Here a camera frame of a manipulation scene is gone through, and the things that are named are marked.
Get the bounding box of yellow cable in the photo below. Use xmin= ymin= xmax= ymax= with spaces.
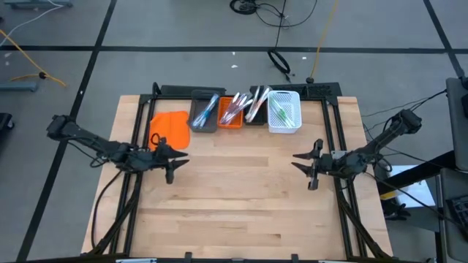
xmin=306 ymin=0 xmax=340 ymax=84
xmin=0 ymin=28 xmax=67 ymax=88

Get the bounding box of black caster base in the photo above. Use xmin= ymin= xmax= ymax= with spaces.
xmin=0 ymin=112 xmax=15 ymax=132

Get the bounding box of grey desk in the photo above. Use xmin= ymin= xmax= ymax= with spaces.
xmin=445 ymin=76 xmax=468 ymax=172
xmin=438 ymin=167 xmax=468 ymax=263

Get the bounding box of white cable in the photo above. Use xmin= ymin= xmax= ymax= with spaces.
xmin=0 ymin=0 xmax=64 ymax=47

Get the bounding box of black perforated plate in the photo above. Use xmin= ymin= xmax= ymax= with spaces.
xmin=249 ymin=82 xmax=343 ymax=100

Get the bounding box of grey translucent plastic bin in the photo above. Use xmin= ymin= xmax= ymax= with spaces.
xmin=188 ymin=89 xmax=222 ymax=133

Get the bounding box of black smooth plate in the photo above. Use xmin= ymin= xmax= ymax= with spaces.
xmin=159 ymin=84 xmax=227 ymax=99

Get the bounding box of white box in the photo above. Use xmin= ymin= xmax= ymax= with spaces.
xmin=383 ymin=164 xmax=438 ymax=209

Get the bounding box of black perforated plastic basket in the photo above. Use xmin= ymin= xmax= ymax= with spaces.
xmin=243 ymin=94 xmax=268 ymax=126

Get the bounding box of orange folded cloth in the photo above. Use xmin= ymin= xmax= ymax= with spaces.
xmin=148 ymin=110 xmax=192 ymax=151

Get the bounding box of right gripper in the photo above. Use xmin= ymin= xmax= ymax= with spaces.
xmin=291 ymin=138 xmax=347 ymax=191

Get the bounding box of black tangled cable bundle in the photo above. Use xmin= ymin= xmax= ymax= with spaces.
xmin=229 ymin=0 xmax=319 ymax=29

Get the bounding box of black keyboard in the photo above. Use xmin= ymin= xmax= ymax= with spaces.
xmin=446 ymin=195 xmax=468 ymax=229

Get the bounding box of white perforated plastic basket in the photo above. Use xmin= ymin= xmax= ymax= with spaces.
xmin=266 ymin=90 xmax=303 ymax=134

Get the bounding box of orange perforated plastic basket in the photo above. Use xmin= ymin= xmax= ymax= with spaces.
xmin=217 ymin=95 xmax=245 ymax=129

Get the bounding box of green toothbrush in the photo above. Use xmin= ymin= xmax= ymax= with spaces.
xmin=273 ymin=100 xmax=293 ymax=127
xmin=272 ymin=105 xmax=288 ymax=129
xmin=276 ymin=104 xmax=296 ymax=129

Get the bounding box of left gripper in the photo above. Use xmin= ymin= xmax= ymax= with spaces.
xmin=137 ymin=137 xmax=190 ymax=185

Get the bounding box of purple toothbrush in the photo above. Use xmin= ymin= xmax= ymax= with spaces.
xmin=227 ymin=98 xmax=254 ymax=124
xmin=224 ymin=94 xmax=249 ymax=125
xmin=220 ymin=92 xmax=241 ymax=124

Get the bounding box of black coiled cable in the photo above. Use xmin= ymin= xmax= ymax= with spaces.
xmin=267 ymin=0 xmax=293 ymax=83

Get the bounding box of grey stand foot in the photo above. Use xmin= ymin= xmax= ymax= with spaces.
xmin=3 ymin=0 xmax=74 ymax=9
xmin=0 ymin=81 xmax=39 ymax=93

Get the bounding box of blue toothbrush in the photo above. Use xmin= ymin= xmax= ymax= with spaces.
xmin=192 ymin=95 xmax=214 ymax=126
xmin=198 ymin=94 xmax=218 ymax=128
xmin=203 ymin=93 xmax=221 ymax=129

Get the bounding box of black desk beam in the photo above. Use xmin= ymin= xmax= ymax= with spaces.
xmin=376 ymin=150 xmax=458 ymax=195

